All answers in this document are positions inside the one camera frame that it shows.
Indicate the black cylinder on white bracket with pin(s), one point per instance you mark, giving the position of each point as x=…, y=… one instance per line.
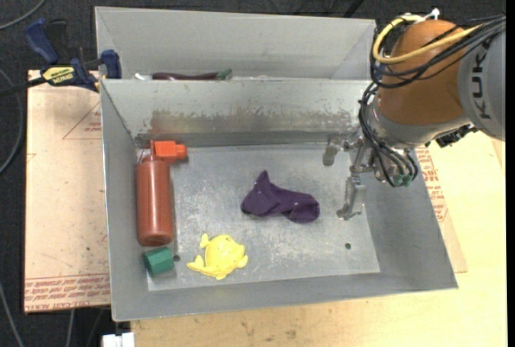
x=452, y=138

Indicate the red-brown spray bottle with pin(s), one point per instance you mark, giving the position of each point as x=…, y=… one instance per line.
x=154, y=200

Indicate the green hexagonal cup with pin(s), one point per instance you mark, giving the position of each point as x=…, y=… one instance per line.
x=159, y=261

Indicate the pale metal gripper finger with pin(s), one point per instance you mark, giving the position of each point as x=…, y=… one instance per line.
x=354, y=196
x=330, y=154

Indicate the grey metal bin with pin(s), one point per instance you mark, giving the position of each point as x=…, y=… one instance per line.
x=257, y=249

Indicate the yellow toy fish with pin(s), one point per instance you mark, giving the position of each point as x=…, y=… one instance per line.
x=220, y=257

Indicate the purple cloth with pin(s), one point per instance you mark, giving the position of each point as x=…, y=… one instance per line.
x=277, y=202

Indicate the small white object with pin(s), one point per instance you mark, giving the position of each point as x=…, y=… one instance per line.
x=141, y=76

